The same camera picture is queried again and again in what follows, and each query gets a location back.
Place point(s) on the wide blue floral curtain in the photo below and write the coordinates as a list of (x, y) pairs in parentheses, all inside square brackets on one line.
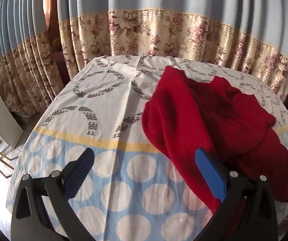
[(159, 5)]

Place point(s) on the grey board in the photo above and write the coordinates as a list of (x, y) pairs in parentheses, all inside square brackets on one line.
[(1, 110)]

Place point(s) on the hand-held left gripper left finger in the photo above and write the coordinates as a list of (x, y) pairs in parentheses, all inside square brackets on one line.
[(82, 170)]

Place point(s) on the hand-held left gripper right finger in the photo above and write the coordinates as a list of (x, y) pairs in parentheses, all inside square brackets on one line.
[(209, 173)]

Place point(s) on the patterned bedsheet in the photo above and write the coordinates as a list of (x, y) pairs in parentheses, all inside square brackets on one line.
[(108, 105)]

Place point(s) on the red knitted sweater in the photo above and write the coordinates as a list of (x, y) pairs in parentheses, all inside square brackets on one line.
[(196, 118)]

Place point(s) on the narrow blue floral curtain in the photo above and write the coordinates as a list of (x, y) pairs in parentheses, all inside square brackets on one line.
[(21, 30)]

